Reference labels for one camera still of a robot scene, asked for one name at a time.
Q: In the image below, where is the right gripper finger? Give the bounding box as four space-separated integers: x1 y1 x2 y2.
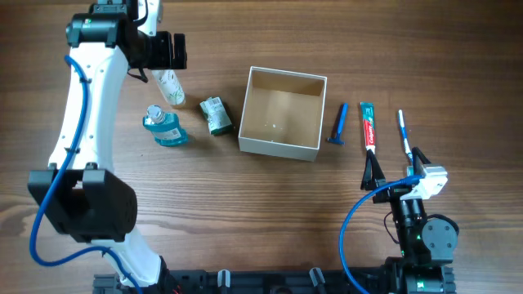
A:
360 149 387 191
412 147 431 175

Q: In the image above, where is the white leaf-print lotion tube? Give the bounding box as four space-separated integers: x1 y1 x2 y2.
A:
152 69 186 107

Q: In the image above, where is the teal mouthwash bottle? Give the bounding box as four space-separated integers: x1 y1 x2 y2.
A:
142 105 189 147

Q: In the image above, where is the green white soap packet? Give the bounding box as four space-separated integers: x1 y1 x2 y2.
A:
199 96 234 136

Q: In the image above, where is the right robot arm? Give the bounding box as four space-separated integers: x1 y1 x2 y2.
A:
360 148 459 294

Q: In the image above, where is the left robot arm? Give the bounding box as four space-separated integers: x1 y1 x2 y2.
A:
28 0 186 293

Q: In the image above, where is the blue white toothbrush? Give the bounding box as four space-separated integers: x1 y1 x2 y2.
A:
398 109 413 162

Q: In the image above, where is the red green toothpaste tube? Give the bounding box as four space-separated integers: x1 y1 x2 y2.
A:
360 102 376 153

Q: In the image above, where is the blue disposable razor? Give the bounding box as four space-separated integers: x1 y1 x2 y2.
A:
327 103 348 145

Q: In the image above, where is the white square cardboard box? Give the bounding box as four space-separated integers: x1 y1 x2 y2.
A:
238 66 328 162

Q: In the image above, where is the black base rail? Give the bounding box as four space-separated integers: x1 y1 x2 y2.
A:
92 267 457 294

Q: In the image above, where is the right blue cable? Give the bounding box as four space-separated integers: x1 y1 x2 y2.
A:
338 174 423 294

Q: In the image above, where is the blue cable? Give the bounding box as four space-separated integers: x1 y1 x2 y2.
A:
29 55 144 294
338 174 423 294

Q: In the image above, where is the left blue cable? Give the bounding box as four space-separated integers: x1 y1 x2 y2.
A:
29 55 144 294

